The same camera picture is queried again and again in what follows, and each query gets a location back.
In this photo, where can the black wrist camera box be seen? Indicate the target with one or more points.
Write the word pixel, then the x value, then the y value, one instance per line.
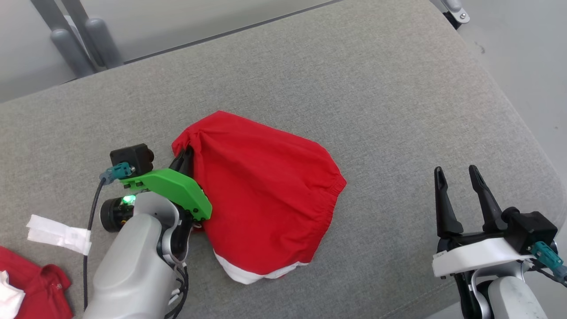
pixel 531 230
pixel 130 157

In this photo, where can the grey frame leg with caster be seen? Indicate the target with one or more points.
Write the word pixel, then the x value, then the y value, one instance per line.
pixel 456 6

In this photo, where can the red shorts with white stripes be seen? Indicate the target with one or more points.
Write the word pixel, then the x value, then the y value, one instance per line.
pixel 266 190

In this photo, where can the grey metal frame leg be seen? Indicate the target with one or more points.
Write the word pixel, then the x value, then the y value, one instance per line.
pixel 71 48
pixel 104 42

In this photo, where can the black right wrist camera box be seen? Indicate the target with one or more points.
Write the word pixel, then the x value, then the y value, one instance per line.
pixel 531 230

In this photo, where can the red and white garment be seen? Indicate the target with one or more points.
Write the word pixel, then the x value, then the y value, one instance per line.
pixel 44 288

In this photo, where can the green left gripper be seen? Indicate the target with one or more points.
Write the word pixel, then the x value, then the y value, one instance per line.
pixel 177 188

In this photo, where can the white cloth strip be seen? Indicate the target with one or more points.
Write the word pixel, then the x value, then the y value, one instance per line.
pixel 57 235

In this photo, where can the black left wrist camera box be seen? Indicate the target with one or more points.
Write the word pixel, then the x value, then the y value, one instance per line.
pixel 130 157

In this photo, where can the teal left camera connector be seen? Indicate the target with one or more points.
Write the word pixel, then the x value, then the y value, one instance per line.
pixel 116 172

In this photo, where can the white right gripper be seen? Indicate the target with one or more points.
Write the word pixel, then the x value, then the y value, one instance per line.
pixel 478 257

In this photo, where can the teal camera connector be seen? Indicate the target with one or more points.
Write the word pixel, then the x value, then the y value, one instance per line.
pixel 116 172
pixel 547 257

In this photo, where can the teal right camera connector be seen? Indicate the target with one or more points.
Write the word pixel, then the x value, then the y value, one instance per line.
pixel 547 257

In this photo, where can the black caster wheel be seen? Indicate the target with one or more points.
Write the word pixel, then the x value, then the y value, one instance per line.
pixel 451 20

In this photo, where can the black round wrist cylinder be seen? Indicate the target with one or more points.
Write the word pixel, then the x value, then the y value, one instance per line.
pixel 110 215

